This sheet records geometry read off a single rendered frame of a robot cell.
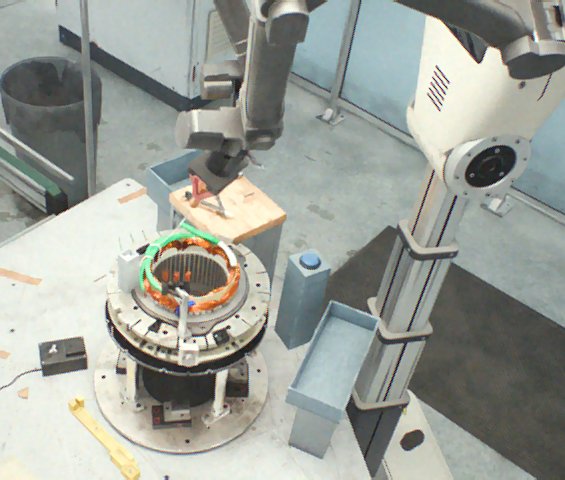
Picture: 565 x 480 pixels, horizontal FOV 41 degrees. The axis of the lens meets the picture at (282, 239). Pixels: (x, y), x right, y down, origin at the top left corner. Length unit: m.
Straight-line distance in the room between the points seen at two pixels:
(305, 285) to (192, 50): 2.27
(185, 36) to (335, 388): 2.54
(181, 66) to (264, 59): 2.89
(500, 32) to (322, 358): 0.77
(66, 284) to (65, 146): 1.22
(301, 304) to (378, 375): 0.27
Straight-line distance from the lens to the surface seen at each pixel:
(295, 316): 1.72
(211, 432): 1.63
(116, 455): 1.59
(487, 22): 0.95
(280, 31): 0.80
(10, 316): 1.87
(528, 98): 1.27
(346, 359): 1.50
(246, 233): 1.66
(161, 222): 1.91
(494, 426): 2.84
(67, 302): 1.89
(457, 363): 2.97
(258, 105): 1.05
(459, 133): 1.31
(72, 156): 3.11
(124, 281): 1.45
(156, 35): 3.87
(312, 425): 1.57
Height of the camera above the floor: 2.17
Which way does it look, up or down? 42 degrees down
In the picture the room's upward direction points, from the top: 11 degrees clockwise
